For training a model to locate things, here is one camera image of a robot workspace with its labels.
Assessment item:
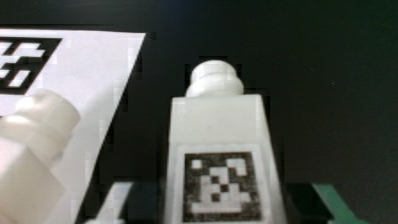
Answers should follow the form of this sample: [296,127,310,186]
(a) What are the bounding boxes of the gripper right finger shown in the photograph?
[282,182,371,224]

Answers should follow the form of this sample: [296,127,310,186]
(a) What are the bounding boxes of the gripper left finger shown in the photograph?
[85,181,161,224]

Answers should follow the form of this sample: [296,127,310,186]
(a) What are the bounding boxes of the white table leg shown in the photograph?
[0,90,79,224]
[163,60,287,224]

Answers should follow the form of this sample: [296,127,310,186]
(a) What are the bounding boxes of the white marker sheet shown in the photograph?
[0,28,145,224]

